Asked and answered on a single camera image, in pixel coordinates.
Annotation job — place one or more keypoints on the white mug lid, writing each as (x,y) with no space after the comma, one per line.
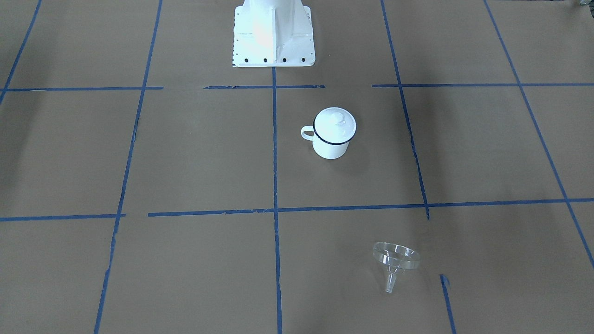
(335,125)

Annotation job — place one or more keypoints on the clear plastic funnel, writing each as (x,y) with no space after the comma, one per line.
(396,259)

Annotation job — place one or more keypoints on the white enamel mug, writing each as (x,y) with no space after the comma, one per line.
(323,149)

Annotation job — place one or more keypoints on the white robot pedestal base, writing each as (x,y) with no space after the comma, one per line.
(269,33)

